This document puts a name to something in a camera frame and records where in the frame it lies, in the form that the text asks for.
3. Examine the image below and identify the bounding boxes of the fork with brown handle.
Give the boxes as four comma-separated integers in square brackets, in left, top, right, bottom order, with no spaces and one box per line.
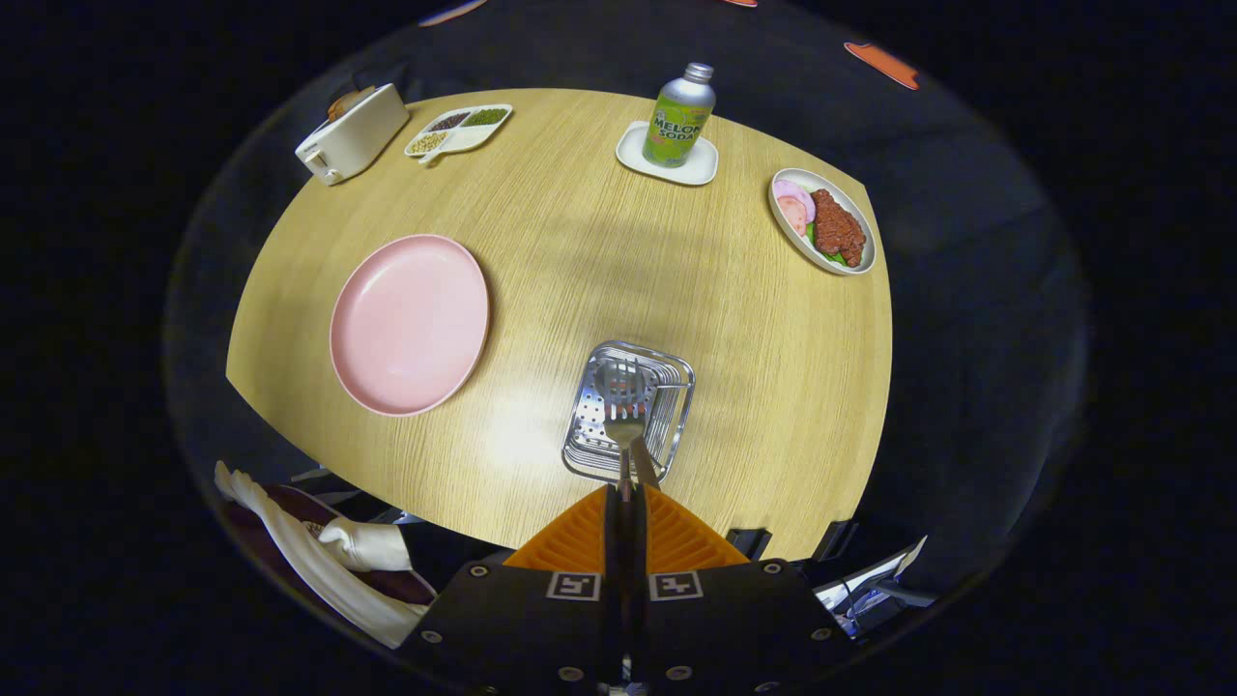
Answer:
[604,401,647,620]

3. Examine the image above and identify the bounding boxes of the white oval food plate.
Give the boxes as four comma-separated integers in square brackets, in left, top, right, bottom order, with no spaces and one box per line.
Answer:
[768,168,877,276]

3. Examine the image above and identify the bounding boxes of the white divided dish with beans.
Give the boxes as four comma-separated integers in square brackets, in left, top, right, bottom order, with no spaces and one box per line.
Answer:
[404,103,514,168]

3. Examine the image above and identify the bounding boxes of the green lettuce leaf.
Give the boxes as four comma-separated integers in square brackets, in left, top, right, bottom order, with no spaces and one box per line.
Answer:
[804,224,851,269]

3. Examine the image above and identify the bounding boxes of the person's dark red clothing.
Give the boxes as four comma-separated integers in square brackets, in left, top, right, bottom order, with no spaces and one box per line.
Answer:
[232,483,438,605]

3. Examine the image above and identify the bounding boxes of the brown toast slice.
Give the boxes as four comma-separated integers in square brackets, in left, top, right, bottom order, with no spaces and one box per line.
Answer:
[327,87,378,122]

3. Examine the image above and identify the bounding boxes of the metal wire cutlery basket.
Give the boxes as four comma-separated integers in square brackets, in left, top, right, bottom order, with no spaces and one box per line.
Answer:
[561,339,696,484]

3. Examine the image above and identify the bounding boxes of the pink ham slices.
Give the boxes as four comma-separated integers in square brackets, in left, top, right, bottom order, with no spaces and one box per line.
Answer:
[773,180,818,238]

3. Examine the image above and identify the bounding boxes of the pink round plate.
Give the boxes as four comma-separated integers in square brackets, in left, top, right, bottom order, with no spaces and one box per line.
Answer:
[330,234,492,418]

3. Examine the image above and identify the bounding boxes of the white square coaster tray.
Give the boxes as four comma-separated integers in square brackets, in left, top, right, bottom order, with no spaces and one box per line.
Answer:
[616,120,720,187]

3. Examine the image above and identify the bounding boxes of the red-brown meat piece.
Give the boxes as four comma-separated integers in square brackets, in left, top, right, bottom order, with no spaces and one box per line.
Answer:
[810,188,868,269]

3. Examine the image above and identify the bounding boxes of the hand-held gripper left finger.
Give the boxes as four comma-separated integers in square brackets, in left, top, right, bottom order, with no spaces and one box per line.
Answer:
[401,483,621,692]

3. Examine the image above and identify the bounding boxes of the white toaster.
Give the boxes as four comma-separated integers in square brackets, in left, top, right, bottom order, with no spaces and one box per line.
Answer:
[295,83,411,187]

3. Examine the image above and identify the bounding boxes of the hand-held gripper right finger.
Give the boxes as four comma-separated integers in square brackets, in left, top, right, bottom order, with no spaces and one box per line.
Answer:
[633,483,856,692]

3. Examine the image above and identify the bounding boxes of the green soda bottle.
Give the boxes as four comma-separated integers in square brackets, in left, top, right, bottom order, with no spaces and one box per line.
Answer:
[642,63,717,169]

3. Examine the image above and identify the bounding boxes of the person's white clothing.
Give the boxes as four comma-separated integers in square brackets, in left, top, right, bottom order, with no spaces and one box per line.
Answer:
[215,461,436,649]

